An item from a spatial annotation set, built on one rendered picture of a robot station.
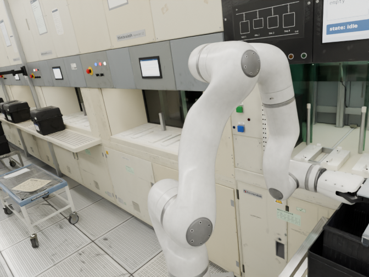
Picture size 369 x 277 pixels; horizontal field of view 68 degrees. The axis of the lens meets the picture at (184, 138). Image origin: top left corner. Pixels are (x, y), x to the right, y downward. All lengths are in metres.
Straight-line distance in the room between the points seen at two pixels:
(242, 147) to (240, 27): 0.57
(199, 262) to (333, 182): 0.43
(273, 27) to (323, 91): 1.01
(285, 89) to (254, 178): 0.75
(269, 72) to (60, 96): 3.36
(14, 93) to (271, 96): 4.80
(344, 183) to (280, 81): 0.33
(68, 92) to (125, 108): 1.51
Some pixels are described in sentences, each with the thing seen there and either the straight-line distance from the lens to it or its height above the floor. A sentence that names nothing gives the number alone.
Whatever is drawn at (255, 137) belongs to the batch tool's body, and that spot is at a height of 1.07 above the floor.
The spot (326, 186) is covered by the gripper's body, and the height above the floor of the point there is 1.10.
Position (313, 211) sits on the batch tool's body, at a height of 0.75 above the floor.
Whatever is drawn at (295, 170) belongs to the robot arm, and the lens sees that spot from 0.91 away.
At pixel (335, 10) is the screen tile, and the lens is 1.13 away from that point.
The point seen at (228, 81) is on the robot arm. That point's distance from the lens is 0.59.
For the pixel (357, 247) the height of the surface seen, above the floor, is 0.99.
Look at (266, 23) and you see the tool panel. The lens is 1.23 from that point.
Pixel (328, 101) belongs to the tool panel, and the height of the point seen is 1.03.
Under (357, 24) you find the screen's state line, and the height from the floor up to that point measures 1.52.
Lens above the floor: 1.53
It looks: 19 degrees down
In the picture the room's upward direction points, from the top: 8 degrees counter-clockwise
